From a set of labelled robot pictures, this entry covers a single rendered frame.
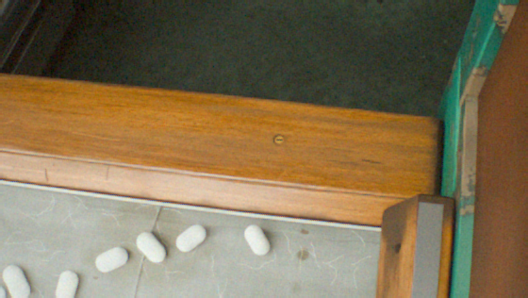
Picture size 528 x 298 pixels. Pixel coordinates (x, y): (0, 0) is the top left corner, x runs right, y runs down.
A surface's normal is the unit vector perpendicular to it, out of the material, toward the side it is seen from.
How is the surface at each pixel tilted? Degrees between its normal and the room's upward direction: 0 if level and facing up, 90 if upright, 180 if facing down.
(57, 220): 0
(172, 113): 0
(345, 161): 0
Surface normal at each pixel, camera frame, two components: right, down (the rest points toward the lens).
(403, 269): -0.92, -0.26
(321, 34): -0.04, -0.39
